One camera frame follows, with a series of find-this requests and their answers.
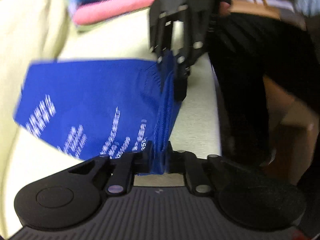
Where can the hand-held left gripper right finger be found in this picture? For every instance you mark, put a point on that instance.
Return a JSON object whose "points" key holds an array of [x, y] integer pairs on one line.
{"points": [[172, 158]]}

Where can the person's right hand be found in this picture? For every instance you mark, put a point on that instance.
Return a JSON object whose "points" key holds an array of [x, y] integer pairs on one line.
{"points": [[225, 8]]}

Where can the pink folded cloth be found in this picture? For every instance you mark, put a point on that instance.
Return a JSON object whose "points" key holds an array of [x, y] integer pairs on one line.
{"points": [[112, 7]]}

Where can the blue shopping bag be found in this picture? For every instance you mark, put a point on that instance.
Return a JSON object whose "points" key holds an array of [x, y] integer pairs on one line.
{"points": [[87, 92]]}

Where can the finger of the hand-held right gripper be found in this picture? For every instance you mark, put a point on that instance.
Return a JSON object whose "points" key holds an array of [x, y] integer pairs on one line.
{"points": [[185, 62], [160, 37]]}

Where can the sofa with green cover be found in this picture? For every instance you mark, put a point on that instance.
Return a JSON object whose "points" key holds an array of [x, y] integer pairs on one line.
{"points": [[30, 30]]}

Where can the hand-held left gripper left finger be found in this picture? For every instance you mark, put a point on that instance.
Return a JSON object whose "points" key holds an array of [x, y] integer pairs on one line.
{"points": [[147, 155]]}

